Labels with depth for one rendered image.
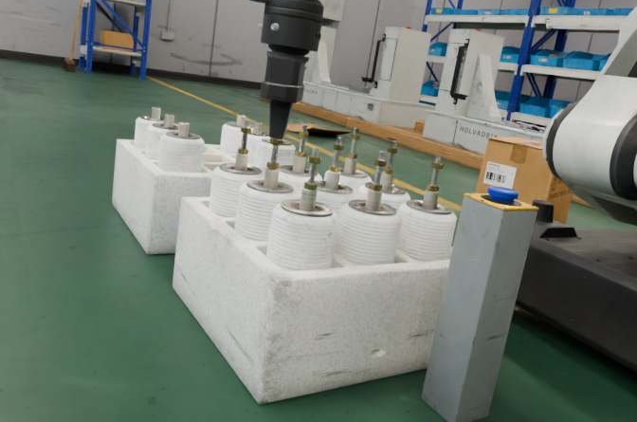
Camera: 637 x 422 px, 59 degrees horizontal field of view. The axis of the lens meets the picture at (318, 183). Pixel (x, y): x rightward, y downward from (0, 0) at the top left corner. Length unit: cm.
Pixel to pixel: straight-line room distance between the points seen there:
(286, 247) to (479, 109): 299
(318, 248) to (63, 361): 39
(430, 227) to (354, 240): 14
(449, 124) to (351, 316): 287
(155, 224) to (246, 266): 48
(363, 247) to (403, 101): 352
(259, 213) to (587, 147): 52
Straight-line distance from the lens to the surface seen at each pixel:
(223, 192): 97
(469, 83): 373
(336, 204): 92
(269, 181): 88
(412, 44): 432
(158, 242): 126
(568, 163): 100
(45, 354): 91
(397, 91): 428
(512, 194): 77
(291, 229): 76
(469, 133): 348
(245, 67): 755
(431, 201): 93
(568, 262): 112
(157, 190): 122
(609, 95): 103
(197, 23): 731
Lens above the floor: 45
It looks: 12 degrees down
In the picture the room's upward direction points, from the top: 9 degrees clockwise
